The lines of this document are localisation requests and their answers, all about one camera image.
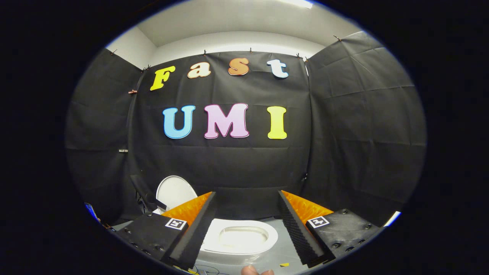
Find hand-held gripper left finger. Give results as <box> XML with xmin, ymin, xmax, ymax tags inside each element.
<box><xmin>116</xmin><ymin>192</ymin><xmax>217</xmax><ymax>270</ymax></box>

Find blue strip object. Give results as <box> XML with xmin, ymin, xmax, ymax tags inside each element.
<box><xmin>84</xmin><ymin>202</ymin><xmax>101</xmax><ymax>223</ymax></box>

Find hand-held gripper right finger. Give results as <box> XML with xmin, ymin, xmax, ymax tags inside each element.
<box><xmin>277</xmin><ymin>190</ymin><xmax>383</xmax><ymax>268</ymax></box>

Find white toilet lid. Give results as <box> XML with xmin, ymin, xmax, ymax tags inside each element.
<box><xmin>155</xmin><ymin>175</ymin><xmax>198</xmax><ymax>211</ymax></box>

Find black hose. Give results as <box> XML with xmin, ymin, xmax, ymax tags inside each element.
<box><xmin>130</xmin><ymin>175</ymin><xmax>168</xmax><ymax>213</ymax></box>

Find black backdrop cloth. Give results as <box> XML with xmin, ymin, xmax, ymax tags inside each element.
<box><xmin>65</xmin><ymin>31</ymin><xmax>427</xmax><ymax>228</ymax></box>

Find white toilet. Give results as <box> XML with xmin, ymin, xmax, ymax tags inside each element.
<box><xmin>152</xmin><ymin>207</ymin><xmax>279</xmax><ymax>265</ymax></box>

